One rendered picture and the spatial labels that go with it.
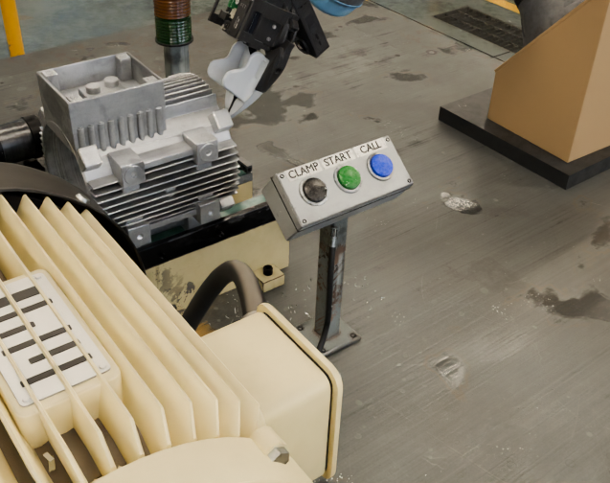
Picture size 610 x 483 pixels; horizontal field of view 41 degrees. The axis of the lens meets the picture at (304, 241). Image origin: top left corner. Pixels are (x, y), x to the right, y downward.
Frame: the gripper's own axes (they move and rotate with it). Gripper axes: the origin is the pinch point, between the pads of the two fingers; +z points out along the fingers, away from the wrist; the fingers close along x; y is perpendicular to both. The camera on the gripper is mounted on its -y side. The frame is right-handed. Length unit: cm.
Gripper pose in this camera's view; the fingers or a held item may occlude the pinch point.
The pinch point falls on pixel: (237, 108)
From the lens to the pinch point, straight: 106.7
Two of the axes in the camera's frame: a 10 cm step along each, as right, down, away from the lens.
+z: -4.3, 8.6, 2.7
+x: 5.9, 4.9, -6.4
